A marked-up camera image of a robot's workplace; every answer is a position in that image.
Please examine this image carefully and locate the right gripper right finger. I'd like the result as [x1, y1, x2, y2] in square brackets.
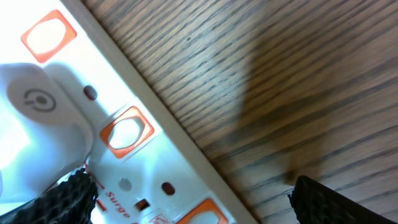
[288, 175, 396, 224]

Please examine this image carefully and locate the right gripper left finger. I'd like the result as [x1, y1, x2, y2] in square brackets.
[1, 168, 98, 224]

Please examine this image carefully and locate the white power strip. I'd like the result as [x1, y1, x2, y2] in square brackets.
[1, 1, 255, 223]

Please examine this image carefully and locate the white charger plug adapter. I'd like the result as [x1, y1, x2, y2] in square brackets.
[1, 63, 94, 203]

